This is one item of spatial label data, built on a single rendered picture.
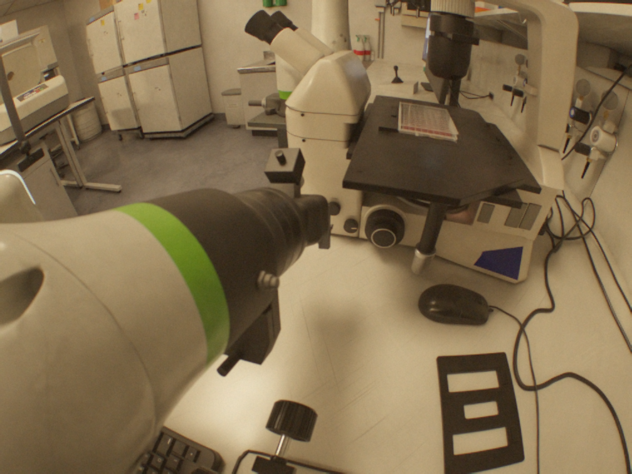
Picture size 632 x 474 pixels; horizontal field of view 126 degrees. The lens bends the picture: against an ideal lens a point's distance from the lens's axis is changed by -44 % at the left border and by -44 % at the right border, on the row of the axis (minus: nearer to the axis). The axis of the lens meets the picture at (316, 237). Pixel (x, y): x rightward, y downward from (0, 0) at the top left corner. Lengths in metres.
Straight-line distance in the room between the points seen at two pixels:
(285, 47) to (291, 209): 0.29
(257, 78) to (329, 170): 2.42
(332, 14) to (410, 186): 0.61
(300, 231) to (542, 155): 0.41
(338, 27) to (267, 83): 2.02
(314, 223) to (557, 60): 0.43
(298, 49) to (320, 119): 0.11
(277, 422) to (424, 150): 0.33
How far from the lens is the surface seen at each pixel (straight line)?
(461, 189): 0.30
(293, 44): 0.45
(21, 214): 0.37
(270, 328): 0.21
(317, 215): 0.27
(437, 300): 0.42
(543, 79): 0.50
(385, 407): 0.36
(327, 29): 0.81
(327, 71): 0.40
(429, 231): 0.41
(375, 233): 0.44
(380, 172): 0.30
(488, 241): 0.50
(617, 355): 0.63
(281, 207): 0.21
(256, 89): 2.85
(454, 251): 0.50
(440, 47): 0.46
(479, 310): 0.44
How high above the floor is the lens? 1.10
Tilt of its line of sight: 42 degrees down
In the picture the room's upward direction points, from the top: 2 degrees counter-clockwise
